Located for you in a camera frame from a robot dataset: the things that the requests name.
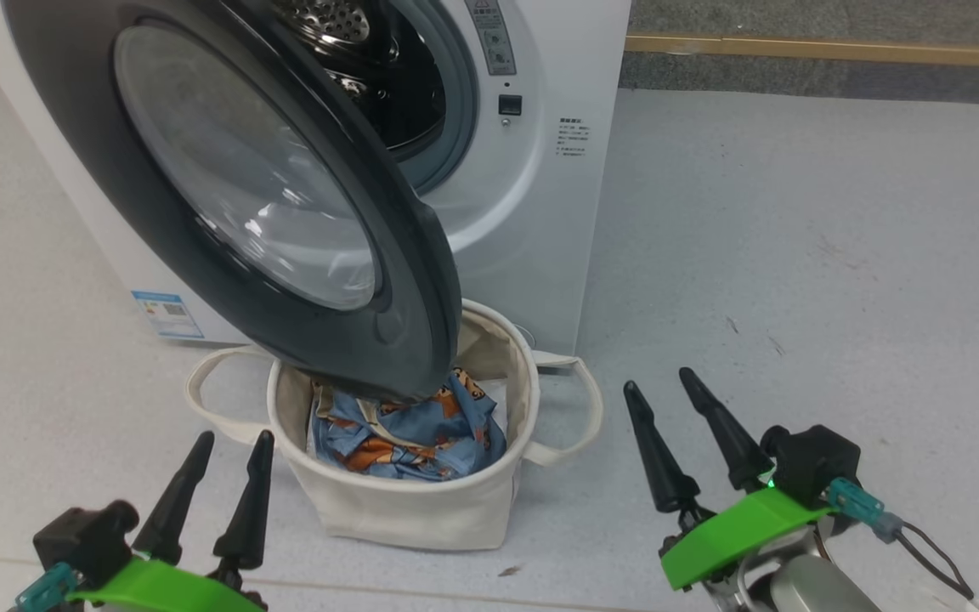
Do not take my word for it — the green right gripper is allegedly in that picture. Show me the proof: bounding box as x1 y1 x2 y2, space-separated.
623 366 837 612

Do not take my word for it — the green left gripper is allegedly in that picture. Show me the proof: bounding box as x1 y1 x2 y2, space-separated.
65 429 276 612

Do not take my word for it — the blue patterned garment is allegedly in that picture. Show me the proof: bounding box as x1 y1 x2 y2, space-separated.
309 367 507 483

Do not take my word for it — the grey washing machine door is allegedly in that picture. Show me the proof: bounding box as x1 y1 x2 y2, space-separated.
1 0 463 403

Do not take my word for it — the cream canvas laundry basket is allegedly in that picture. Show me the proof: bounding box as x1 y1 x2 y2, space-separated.
185 297 605 552

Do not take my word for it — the white front-load washing machine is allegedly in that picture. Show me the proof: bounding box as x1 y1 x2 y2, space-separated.
0 0 633 358

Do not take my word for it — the grey rubber door gasket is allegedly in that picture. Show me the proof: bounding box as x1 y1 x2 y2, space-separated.
388 0 480 195

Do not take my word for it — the perforated steel washer drum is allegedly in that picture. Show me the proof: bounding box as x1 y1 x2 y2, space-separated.
273 0 448 162

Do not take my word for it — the blue energy label sticker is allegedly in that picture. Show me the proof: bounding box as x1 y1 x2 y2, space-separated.
131 291 205 340

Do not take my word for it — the small black text label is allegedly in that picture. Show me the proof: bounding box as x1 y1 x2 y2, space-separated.
555 117 591 158

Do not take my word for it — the grey warning sticker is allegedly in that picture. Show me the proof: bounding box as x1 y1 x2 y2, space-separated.
466 0 518 77

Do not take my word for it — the cyan right cable connector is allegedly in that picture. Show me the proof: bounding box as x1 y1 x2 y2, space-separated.
827 478 904 543

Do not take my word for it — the cyan cable connector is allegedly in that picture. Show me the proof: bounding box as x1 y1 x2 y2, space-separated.
15 563 81 612
827 478 904 543

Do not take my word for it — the cyan left cable connector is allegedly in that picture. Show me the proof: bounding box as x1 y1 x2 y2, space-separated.
15 563 81 612

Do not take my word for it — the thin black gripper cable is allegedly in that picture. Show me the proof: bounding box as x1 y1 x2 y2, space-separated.
896 520 976 600

